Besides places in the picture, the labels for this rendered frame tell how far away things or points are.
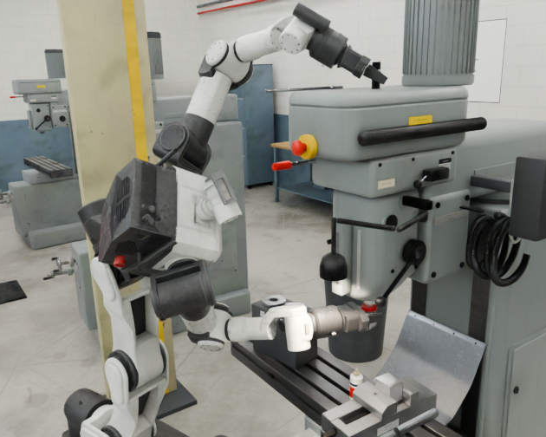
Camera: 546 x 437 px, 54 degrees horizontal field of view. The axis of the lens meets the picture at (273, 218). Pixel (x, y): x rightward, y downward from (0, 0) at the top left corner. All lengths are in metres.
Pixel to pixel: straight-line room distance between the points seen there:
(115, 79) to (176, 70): 8.18
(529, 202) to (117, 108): 2.09
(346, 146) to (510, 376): 1.05
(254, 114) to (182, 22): 3.14
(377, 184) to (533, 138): 0.71
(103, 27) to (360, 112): 1.87
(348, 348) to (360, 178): 2.49
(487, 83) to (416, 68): 4.74
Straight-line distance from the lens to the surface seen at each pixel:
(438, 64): 1.55
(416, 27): 1.58
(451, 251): 1.63
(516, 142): 1.81
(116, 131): 2.91
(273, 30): 1.52
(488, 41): 6.32
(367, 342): 3.73
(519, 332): 1.95
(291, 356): 1.93
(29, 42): 10.24
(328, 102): 1.27
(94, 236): 1.72
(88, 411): 2.20
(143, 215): 1.33
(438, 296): 1.93
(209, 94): 1.57
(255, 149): 8.81
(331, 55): 1.42
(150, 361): 1.83
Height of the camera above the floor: 1.95
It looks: 16 degrees down
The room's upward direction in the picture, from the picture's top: 1 degrees counter-clockwise
